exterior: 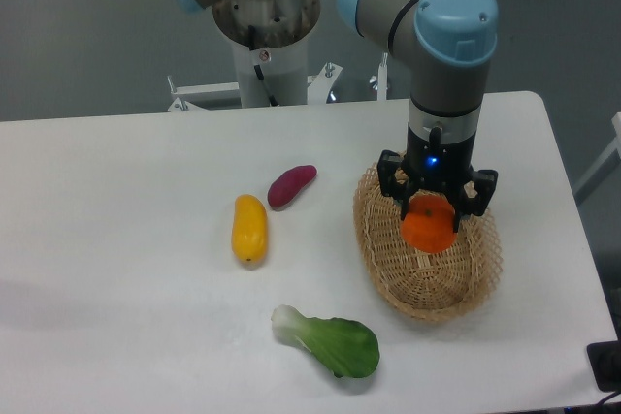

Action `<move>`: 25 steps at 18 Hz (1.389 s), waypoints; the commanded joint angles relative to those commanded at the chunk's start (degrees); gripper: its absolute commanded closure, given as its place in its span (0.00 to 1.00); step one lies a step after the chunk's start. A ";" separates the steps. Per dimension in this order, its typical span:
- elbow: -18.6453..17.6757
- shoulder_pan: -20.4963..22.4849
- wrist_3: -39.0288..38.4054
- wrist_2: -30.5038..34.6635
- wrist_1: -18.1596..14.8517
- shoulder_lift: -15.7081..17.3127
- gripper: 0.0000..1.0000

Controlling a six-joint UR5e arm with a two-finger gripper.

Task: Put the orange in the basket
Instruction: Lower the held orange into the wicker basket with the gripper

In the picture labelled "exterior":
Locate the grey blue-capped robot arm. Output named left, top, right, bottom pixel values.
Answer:
left=178, top=0, right=498, bottom=221

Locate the black cable on pedestal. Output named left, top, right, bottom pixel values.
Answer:
left=247, top=24, right=279, bottom=108

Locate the yellow mango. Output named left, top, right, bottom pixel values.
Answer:
left=231, top=194, right=269, bottom=265

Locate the purple sweet potato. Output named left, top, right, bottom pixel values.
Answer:
left=267, top=165, right=317, bottom=209

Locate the green bok choy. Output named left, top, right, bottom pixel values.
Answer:
left=271, top=304, right=380, bottom=378

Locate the black device at table edge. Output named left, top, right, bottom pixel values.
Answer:
left=586, top=340, right=620, bottom=392

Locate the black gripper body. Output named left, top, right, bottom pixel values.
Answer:
left=401, top=129, right=475, bottom=199

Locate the woven wicker basket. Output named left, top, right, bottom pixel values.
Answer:
left=353, top=164, right=503, bottom=323

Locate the orange fruit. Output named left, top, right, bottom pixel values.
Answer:
left=401, top=195, right=457, bottom=253

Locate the white frame at right edge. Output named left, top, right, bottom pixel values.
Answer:
left=572, top=112, right=620, bottom=206

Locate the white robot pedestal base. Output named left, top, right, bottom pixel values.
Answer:
left=166, top=0, right=392, bottom=113

